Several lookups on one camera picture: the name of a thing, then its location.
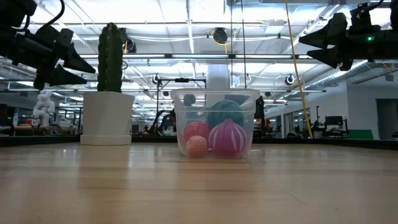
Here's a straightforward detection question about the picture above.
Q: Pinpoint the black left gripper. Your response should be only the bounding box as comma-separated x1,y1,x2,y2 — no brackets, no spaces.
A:
12,26,97,91

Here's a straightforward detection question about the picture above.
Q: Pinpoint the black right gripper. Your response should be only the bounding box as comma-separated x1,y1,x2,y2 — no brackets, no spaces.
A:
298,12,398,72

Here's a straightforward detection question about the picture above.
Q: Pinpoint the green striped toy watermelon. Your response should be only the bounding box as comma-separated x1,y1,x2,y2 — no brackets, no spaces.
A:
207,100,245,129

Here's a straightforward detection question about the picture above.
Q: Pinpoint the red round toy fruit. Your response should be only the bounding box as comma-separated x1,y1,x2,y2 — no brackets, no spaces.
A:
183,121,211,142

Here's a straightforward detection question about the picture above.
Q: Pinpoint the purple toy onion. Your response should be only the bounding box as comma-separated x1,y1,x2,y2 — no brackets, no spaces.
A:
208,118,249,156

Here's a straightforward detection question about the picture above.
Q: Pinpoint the pink textured toy fruit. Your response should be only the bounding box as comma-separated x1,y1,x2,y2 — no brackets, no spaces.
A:
185,135,208,158

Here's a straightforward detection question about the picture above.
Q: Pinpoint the clear plastic tupperware container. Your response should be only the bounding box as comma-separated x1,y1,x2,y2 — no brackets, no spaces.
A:
170,88,261,159

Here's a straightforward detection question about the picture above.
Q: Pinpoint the black background monitor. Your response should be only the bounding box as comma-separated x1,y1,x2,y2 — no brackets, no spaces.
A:
325,115,344,127

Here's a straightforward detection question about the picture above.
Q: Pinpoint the green background panel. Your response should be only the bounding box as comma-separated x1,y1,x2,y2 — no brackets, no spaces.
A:
347,129,374,140

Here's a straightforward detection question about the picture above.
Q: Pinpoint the overhead rig light bar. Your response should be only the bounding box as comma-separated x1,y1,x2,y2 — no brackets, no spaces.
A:
0,53,312,60

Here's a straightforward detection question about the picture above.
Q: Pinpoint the white square pillar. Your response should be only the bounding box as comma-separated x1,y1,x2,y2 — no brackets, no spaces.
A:
206,63,231,91

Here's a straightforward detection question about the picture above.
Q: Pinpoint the yellow hanging cable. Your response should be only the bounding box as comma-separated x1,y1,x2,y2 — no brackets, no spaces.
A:
284,0,314,139

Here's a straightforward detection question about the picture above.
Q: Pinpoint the black aluminium rig frame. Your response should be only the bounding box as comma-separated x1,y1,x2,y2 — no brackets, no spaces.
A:
0,134,398,151

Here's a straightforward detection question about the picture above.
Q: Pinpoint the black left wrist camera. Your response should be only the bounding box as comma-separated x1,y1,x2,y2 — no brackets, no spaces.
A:
0,0,38,30

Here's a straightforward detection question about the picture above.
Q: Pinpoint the black background stand frame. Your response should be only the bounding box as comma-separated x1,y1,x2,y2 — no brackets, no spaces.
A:
156,77,207,125

